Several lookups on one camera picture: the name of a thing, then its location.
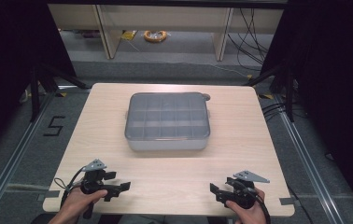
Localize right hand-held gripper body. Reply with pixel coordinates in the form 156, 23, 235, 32
226, 169, 271, 210

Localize dark curtain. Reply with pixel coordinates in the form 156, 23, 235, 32
260, 0, 353, 216
0, 0, 77, 162

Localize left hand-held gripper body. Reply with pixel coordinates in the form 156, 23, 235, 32
80, 159, 108, 219

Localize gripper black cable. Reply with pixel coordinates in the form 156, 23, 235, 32
53, 165, 87, 210
235, 179, 273, 224

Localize white shelf frame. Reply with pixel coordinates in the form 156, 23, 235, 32
47, 3, 286, 63

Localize white floor cable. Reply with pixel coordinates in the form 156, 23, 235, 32
177, 61, 254, 79

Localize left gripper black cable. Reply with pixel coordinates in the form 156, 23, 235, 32
53, 165, 87, 210

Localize yellow packet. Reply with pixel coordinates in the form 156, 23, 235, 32
120, 30, 138, 42

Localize black floor cables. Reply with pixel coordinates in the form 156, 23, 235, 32
261, 100, 308, 123

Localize bundle of black cables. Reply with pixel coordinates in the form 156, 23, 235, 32
226, 7, 270, 72

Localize black metal stand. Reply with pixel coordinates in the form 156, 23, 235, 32
244, 63, 298, 123
29, 63, 91, 123

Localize person's left hand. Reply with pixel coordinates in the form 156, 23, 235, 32
60, 188, 109, 218

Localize grey compartment storage box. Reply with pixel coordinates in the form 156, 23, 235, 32
124, 91, 212, 153

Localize person's right hand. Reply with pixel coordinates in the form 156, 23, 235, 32
225, 188, 268, 224

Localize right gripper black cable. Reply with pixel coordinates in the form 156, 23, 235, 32
235, 179, 273, 224

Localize aluminium floor rail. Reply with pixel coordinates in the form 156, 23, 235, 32
273, 92, 347, 224
0, 90, 58, 224

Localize transparent box lid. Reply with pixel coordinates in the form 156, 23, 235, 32
124, 91, 212, 141

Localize grey tape strip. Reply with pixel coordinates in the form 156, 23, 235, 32
278, 196, 297, 206
36, 189, 62, 203

